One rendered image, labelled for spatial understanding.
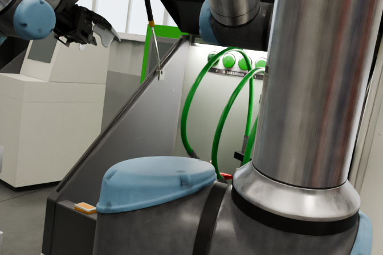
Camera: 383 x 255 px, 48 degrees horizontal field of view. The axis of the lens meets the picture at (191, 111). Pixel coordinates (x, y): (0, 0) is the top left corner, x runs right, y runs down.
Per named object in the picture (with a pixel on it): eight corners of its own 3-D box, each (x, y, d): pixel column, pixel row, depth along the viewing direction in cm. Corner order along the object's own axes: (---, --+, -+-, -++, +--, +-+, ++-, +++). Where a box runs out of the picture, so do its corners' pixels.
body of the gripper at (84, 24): (69, 49, 109) (33, 23, 99) (76, 20, 112) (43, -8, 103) (93, 45, 106) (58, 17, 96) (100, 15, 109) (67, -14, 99)
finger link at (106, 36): (115, 56, 114) (85, 41, 108) (120, 37, 116) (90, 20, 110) (123, 53, 111) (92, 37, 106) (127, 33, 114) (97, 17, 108)
